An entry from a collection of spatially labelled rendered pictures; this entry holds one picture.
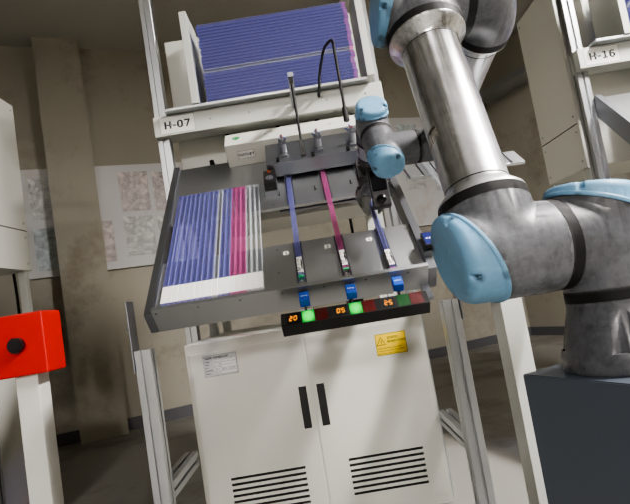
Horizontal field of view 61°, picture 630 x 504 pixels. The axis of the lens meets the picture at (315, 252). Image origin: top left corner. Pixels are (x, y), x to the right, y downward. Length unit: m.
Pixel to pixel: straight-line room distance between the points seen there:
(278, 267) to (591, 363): 0.84
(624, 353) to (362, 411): 1.02
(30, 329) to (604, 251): 1.33
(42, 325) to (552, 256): 1.26
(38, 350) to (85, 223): 2.53
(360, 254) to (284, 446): 0.62
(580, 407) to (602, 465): 0.07
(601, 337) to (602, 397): 0.07
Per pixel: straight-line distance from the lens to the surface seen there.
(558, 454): 0.78
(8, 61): 4.58
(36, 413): 1.61
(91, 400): 3.98
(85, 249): 4.00
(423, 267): 1.28
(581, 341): 0.73
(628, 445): 0.71
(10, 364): 1.60
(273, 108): 1.86
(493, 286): 0.65
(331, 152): 1.69
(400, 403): 1.62
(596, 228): 0.70
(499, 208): 0.67
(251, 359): 1.60
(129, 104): 4.45
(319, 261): 1.35
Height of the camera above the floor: 0.69
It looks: 5 degrees up
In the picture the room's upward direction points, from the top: 9 degrees counter-clockwise
